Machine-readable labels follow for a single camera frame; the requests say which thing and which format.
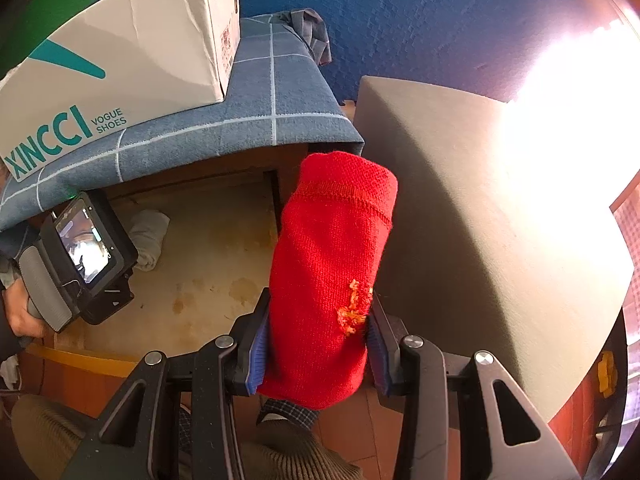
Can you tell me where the white underwear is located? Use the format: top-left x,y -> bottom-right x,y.
129,209 -> 172,272

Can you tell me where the person's leg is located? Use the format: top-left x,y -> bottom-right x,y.
10,394 -> 101,480
240,420 -> 363,480

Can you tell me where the white XINCCI shoe box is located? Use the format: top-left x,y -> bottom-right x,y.
0,0 -> 242,183

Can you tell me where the yellow object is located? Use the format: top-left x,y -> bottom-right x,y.
597,350 -> 616,398

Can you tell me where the person's left leg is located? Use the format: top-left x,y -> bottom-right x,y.
10,394 -> 101,480

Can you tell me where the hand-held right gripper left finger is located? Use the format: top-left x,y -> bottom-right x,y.
62,287 -> 273,480

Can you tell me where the person's left forearm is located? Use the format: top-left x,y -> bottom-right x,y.
0,320 -> 31,363

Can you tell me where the wooden drawer with handle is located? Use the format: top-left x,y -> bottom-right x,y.
20,170 -> 281,406

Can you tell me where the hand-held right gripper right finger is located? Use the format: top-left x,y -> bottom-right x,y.
367,300 -> 583,480

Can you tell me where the blue checked cloth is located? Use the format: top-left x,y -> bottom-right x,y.
0,7 -> 365,241

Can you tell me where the wooden nightstand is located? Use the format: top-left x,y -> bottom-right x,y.
102,142 -> 313,241

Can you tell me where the person's left hand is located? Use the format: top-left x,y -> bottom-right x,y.
2,277 -> 56,338

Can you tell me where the red knit underwear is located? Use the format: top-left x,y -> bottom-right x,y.
257,150 -> 399,411

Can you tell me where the person's right leg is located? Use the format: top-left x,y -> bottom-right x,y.
240,420 -> 363,480

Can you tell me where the dark plaid slipper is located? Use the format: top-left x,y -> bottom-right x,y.
257,397 -> 321,431
177,405 -> 193,461

